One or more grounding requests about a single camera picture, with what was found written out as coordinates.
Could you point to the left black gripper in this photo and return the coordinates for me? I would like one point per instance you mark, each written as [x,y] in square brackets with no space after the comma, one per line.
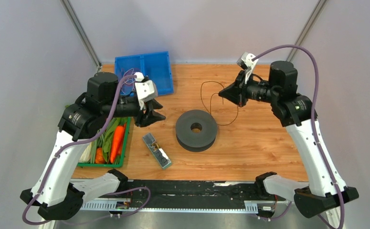
[150,117]

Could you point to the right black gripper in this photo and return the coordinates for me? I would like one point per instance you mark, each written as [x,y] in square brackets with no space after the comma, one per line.
[236,92]

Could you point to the dark grey cable spool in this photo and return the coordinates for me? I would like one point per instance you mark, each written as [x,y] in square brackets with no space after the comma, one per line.
[196,130]

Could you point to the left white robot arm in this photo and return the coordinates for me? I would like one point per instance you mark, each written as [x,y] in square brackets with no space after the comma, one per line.
[82,123]

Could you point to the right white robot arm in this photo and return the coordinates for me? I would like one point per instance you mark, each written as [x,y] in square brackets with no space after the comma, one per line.
[305,142]

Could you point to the blue divided plastic bin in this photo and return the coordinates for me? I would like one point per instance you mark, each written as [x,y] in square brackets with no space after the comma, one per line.
[155,65]

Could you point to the orange toy carrot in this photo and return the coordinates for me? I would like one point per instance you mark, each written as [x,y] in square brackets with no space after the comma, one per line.
[117,141]

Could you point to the grey circuit board strip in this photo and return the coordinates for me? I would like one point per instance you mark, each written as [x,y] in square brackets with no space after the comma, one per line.
[157,151]

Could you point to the green vegetable crate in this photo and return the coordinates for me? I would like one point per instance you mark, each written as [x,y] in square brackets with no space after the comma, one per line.
[120,159]

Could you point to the small orange toy pumpkin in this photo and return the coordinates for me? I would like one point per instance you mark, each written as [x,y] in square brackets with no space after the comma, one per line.
[99,158]

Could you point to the toy napa cabbage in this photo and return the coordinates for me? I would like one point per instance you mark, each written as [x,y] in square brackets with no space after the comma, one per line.
[86,155]

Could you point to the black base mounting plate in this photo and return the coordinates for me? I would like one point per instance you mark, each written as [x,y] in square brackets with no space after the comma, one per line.
[193,194]

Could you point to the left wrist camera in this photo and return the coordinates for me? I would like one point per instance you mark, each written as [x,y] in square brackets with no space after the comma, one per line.
[145,88]

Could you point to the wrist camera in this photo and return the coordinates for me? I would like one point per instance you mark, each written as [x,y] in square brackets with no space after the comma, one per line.
[145,88]
[247,62]

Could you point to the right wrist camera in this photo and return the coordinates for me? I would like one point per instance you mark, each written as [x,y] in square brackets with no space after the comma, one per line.
[247,62]

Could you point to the aluminium frame rail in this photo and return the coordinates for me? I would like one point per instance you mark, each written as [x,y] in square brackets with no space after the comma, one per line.
[59,200]

